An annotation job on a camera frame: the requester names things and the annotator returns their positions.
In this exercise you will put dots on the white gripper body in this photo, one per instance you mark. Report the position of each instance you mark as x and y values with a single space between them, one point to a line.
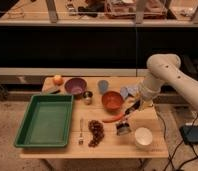
145 104

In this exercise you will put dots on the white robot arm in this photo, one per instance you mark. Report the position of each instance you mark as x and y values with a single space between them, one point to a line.
165 68

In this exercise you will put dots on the white paper cup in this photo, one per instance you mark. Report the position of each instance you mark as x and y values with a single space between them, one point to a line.
143 137

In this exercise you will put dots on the blue plastic cup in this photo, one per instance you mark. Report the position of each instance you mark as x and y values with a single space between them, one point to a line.
103 86

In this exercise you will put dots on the small metal cup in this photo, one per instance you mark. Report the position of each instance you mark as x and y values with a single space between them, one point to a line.
87 96

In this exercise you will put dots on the blue cloth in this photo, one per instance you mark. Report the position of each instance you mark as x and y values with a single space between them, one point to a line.
129 90

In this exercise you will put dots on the orange carrot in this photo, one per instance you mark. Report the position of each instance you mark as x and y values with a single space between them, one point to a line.
113 119

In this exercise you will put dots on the orange bowl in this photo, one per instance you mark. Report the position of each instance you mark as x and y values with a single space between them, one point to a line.
112 100

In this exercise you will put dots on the wooden table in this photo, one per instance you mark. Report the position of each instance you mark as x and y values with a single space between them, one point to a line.
112 146

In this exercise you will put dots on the black power box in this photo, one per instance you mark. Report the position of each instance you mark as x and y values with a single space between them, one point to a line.
189 134

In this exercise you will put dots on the bunch of dark grapes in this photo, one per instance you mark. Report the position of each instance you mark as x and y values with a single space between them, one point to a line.
97 130

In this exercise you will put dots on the purple bowl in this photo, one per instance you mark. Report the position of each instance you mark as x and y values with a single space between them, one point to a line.
75 86

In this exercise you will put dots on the silver fork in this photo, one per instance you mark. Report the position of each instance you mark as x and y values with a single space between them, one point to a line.
81 139

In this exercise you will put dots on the orange fruit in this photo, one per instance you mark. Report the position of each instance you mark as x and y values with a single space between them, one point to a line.
58 80

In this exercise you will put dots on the grey sponge block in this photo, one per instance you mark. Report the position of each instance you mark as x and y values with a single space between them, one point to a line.
52 90

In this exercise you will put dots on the green plastic tray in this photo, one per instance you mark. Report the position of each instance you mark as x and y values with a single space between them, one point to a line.
46 123

